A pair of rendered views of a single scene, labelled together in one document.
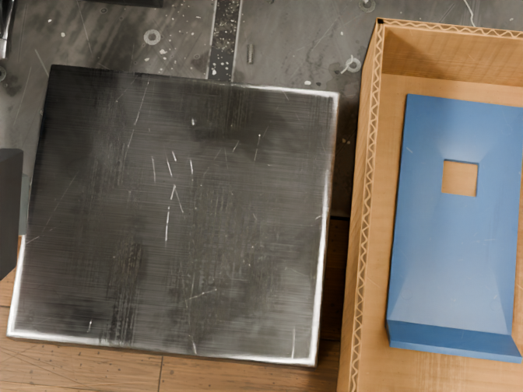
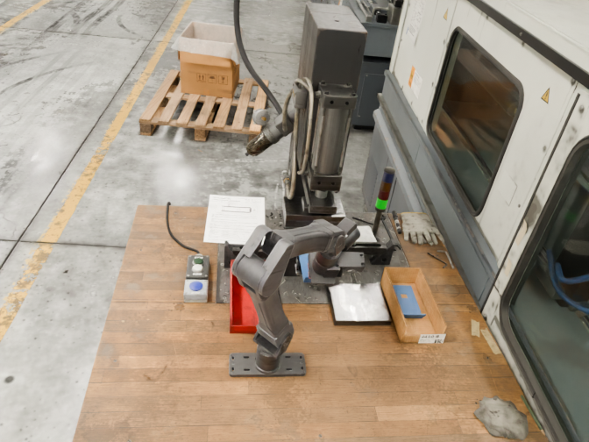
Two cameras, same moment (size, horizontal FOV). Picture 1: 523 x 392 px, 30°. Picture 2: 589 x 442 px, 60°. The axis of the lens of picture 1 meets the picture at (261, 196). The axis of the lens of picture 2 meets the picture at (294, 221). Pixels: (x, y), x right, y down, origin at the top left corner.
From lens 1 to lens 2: 118 cm
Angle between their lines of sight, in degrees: 40
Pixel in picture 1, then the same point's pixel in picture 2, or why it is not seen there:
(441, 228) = (404, 302)
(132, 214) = (351, 302)
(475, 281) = (413, 310)
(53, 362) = (343, 328)
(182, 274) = (363, 310)
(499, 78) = (405, 281)
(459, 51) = (398, 273)
